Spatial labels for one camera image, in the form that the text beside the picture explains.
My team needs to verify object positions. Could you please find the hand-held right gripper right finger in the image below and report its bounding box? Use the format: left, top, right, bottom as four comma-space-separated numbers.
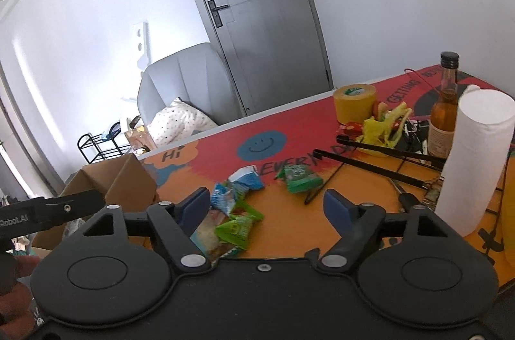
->
318, 188, 459, 271

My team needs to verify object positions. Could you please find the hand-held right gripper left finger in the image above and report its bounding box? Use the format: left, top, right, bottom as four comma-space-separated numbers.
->
82, 187, 212, 271

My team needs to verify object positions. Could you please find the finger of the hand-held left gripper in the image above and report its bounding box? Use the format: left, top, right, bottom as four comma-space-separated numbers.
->
30, 190, 106, 234

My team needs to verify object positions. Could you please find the clear white snack packet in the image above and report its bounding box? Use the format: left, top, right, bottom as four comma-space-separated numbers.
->
189, 209, 242, 260

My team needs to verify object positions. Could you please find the green snack packet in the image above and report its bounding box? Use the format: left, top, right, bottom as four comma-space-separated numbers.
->
276, 164, 323, 194
215, 203, 265, 249

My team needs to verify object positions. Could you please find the blue and white snack packet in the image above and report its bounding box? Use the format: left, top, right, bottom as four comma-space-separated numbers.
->
229, 166, 265, 191

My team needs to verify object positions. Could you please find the brown cardboard box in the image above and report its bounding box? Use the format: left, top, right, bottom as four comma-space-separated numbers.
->
30, 153, 159, 262

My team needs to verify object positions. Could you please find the person's left hand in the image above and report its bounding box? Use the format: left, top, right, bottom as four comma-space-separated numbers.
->
0, 257, 41, 325

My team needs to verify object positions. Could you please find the black metal hanger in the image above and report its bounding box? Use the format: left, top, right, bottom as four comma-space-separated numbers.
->
304, 134, 448, 206

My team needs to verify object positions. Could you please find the black shoe rack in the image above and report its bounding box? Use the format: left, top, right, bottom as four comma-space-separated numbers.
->
77, 123, 136, 164

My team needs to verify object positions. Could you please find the key bunch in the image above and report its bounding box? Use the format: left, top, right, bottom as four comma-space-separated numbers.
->
388, 177, 428, 213

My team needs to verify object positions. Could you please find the white spotted pillow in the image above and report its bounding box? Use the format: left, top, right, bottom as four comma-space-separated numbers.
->
147, 97, 218, 148

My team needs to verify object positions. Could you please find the crumpled yellow wrapper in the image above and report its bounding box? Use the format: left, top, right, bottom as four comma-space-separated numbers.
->
362, 103, 413, 156

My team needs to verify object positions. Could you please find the brown paper bag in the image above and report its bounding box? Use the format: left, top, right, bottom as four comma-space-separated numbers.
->
125, 117, 158, 154

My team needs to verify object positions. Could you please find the yellow tape roll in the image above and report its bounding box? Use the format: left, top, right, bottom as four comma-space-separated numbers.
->
333, 84, 379, 124

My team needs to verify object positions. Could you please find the glass bottle amber liquid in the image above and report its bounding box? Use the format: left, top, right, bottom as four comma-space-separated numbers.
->
427, 51, 460, 160

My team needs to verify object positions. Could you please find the grey armchair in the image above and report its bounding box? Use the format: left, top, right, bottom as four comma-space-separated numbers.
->
137, 42, 242, 132

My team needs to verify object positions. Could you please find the white paper towel roll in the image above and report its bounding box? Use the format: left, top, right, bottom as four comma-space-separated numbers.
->
435, 85, 515, 237

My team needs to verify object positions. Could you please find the white foam board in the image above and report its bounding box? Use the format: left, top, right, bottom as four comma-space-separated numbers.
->
132, 20, 152, 72

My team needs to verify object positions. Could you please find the grey door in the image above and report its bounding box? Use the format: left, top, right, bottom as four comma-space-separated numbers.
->
169, 0, 334, 118

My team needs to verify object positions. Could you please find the black door handle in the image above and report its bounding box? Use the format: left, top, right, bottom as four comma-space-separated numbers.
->
207, 0, 230, 28

